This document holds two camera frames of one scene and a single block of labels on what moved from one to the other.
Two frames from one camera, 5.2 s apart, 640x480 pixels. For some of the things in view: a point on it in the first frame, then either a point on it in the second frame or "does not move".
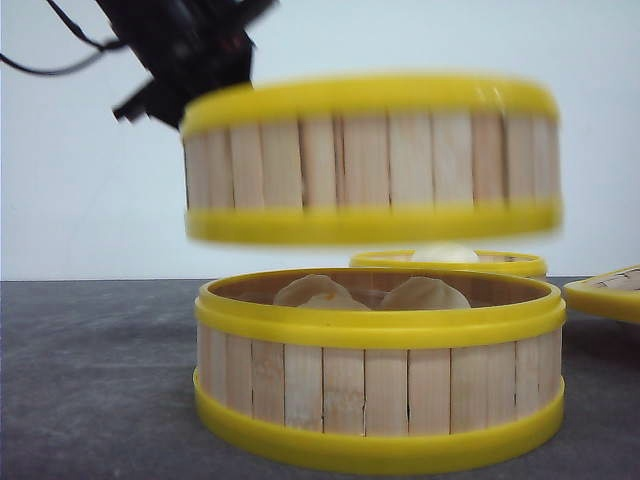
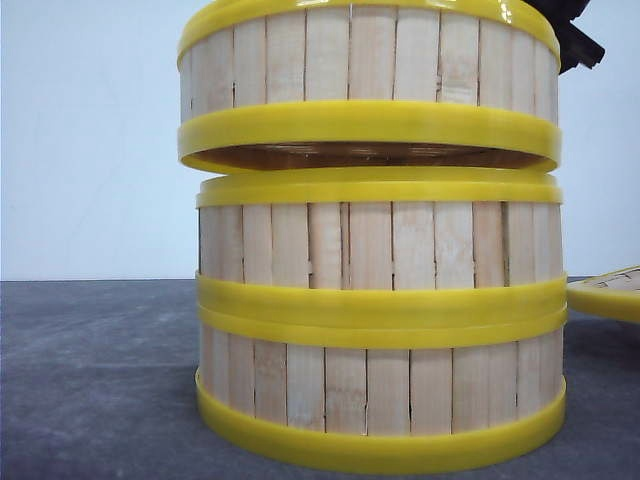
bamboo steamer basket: (377, 370) does not move
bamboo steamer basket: (494, 261) to (367, 87)
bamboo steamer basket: (373, 160) to (381, 244)
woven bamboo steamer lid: (614, 294) does not move
